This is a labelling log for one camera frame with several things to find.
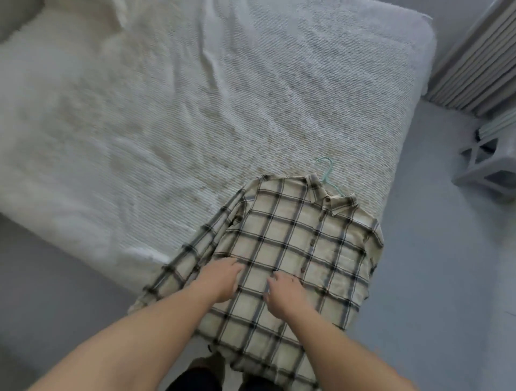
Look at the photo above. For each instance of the person's right forearm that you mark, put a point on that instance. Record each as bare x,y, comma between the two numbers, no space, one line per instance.
346,358

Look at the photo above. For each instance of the light green hanger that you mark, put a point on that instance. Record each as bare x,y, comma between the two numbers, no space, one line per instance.
325,176

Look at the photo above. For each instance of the bed with white bedspread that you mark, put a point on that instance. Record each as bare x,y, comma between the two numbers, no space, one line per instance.
201,100

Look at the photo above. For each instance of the person's right hand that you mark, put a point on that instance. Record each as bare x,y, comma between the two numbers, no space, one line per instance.
286,298

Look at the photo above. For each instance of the white plastic stool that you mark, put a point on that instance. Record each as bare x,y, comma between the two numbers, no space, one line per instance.
483,169

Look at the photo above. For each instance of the person's left forearm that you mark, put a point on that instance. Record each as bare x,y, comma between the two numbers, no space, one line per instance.
133,350

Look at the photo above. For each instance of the beige curtain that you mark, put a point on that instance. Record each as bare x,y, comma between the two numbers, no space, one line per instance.
475,72

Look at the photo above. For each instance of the cream plaid shirt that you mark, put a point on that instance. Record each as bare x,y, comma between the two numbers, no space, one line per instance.
290,241

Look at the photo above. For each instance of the person's black shorts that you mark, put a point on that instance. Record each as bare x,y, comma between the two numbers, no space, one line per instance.
193,382

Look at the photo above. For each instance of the person's left hand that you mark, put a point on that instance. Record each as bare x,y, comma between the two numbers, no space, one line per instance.
219,280

